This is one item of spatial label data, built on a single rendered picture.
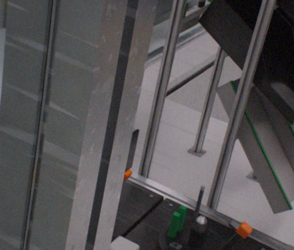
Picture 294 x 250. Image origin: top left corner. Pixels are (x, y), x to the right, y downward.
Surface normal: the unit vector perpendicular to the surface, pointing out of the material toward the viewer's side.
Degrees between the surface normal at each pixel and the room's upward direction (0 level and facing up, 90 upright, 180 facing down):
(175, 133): 0
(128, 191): 0
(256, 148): 90
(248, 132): 90
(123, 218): 0
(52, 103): 90
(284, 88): 25
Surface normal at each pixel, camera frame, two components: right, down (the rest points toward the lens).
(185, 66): 0.18, -0.87
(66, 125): -0.48, 0.33
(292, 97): 0.48, -0.61
